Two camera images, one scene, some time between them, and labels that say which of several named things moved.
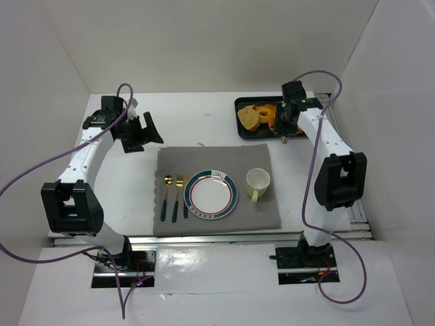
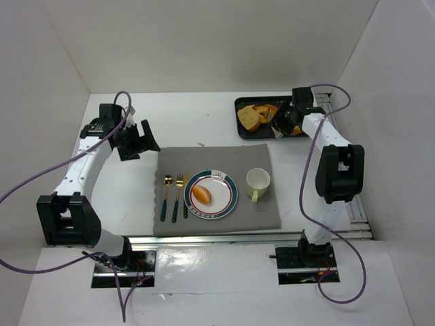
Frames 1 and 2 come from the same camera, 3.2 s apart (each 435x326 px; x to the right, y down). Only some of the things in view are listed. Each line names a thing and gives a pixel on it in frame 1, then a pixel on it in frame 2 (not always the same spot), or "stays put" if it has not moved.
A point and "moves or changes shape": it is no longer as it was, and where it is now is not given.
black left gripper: [136, 134] -> [136, 141]
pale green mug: [257, 181] stays put
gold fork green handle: [179, 183] stays put
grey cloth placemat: [249, 166] stays put
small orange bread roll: [271, 123] moves or changes shape
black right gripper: [283, 128] stays put
